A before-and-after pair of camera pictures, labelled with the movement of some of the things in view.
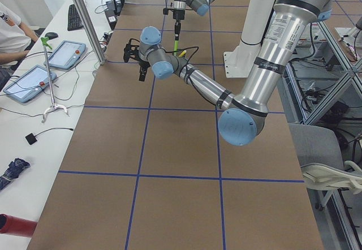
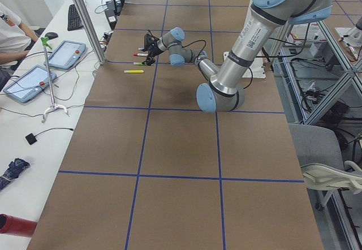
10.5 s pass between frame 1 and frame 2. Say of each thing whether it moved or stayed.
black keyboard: stayed
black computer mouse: stayed
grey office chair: stayed
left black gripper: moved
